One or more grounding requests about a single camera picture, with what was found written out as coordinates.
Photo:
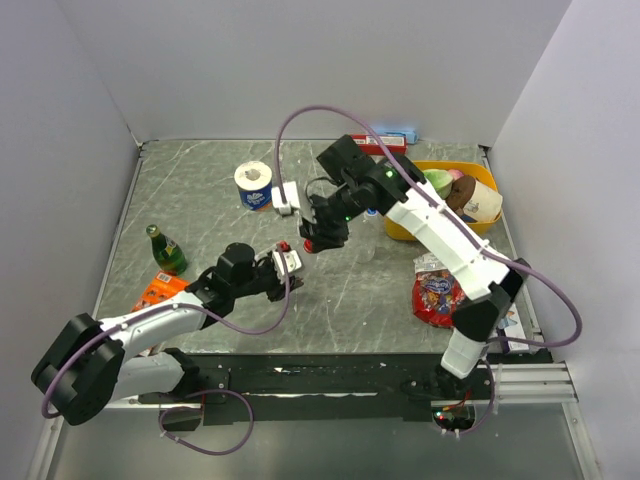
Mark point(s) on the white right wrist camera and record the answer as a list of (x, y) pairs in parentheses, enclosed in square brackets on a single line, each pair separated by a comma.
[(286, 199)]

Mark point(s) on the clear plastic bottle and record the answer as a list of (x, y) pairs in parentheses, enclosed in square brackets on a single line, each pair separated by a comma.
[(367, 238)]

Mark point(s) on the toilet paper roll blue wrapper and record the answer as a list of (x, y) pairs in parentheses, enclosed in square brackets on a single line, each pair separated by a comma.
[(253, 180)]

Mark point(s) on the green glass bottle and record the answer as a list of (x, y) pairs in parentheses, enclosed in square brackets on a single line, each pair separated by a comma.
[(166, 252)]

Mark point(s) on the red rectangular box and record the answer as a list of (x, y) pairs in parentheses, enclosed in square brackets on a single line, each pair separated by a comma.
[(369, 145)]

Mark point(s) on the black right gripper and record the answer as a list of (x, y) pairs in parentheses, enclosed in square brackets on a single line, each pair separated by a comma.
[(324, 238)]

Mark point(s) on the yellow plastic basket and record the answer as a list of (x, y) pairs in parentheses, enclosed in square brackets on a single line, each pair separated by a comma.
[(479, 172)]

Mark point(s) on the brown bread toy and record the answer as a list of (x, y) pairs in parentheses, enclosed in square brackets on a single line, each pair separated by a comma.
[(461, 192)]

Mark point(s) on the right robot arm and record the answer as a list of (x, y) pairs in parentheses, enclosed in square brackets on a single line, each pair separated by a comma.
[(396, 188)]

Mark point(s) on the blue packet behind box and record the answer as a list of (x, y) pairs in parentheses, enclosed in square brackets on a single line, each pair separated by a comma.
[(410, 134)]

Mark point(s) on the red snack bag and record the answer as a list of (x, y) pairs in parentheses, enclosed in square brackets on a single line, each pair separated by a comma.
[(436, 294)]

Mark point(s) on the green lettuce toy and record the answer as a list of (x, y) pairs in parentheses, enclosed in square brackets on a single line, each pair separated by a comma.
[(441, 180)]

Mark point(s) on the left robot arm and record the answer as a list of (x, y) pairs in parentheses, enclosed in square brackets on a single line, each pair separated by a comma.
[(92, 363)]

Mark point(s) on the red label clear bottle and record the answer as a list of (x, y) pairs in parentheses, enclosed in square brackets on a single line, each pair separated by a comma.
[(306, 231)]

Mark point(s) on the beige paper cup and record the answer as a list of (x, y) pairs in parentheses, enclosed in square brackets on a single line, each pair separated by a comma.
[(484, 206)]

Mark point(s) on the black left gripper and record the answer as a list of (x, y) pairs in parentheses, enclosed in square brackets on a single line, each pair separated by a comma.
[(279, 288)]

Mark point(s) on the orange snack box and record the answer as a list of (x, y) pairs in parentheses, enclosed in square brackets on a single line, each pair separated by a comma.
[(162, 287)]

